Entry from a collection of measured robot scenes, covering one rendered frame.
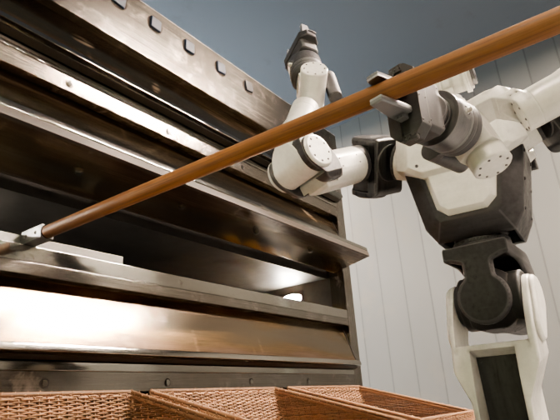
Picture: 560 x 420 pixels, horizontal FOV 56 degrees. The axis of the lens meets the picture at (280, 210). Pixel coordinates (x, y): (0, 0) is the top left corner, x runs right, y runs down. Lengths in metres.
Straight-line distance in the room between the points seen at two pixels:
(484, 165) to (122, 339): 0.98
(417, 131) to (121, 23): 1.26
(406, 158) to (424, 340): 2.93
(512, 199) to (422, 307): 2.95
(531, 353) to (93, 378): 0.97
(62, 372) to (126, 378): 0.18
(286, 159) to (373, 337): 3.23
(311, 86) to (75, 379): 0.89
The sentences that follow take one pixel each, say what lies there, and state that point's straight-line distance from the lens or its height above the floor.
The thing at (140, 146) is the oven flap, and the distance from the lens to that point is 1.67.
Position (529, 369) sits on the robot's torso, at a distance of 1.06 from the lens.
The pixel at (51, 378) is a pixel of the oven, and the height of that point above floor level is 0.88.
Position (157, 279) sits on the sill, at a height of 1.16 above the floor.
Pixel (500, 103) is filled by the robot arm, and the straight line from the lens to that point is 0.95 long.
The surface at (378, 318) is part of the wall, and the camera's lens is 4.20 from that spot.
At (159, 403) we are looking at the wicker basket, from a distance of 1.35.
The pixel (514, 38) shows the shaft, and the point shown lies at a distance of 0.70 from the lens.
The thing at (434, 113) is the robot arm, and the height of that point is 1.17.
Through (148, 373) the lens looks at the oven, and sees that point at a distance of 1.51.
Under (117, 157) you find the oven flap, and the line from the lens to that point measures 1.38.
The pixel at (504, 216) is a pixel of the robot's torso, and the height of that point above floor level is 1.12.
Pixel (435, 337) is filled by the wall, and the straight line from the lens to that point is 3.99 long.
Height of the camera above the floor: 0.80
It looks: 20 degrees up
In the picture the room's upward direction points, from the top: 4 degrees counter-clockwise
